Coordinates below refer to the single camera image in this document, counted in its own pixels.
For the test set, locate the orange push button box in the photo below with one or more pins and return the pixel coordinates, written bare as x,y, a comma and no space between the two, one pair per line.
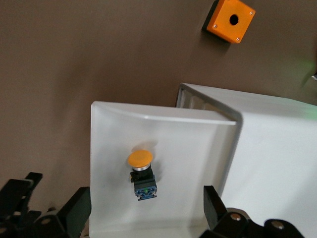
229,21

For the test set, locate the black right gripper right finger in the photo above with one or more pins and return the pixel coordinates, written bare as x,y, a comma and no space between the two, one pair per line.
215,213

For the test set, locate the white drawer cabinet housing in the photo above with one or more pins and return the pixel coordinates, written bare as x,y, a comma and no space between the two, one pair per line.
277,153

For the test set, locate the white plastic bin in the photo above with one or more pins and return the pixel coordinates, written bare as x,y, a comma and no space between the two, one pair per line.
178,153

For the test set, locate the yellow mushroom push button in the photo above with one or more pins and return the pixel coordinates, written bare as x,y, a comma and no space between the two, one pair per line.
141,161

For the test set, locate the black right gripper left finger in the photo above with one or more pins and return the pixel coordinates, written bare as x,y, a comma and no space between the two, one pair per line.
74,215

